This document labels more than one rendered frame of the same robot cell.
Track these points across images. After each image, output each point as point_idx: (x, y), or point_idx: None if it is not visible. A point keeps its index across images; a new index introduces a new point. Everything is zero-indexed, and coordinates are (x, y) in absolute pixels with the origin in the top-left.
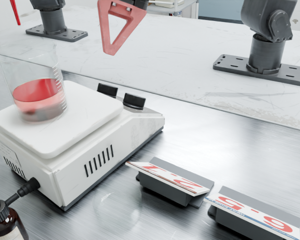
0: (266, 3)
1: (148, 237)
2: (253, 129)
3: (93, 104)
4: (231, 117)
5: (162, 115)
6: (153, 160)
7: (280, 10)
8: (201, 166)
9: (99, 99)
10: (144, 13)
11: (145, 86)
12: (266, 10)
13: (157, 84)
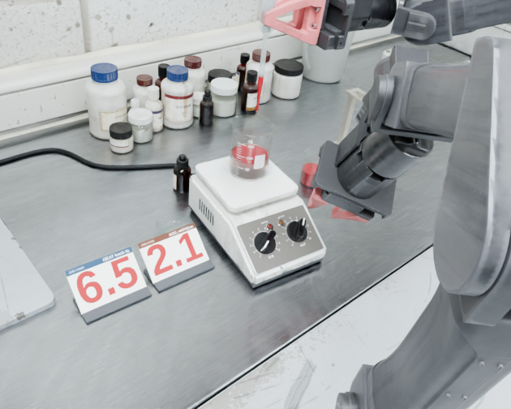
0: (359, 371)
1: (141, 239)
2: (208, 368)
3: (242, 193)
4: (242, 359)
5: (255, 274)
6: (209, 263)
7: (349, 402)
8: (182, 293)
9: (248, 197)
10: (312, 195)
11: (358, 307)
12: (357, 381)
13: (361, 322)
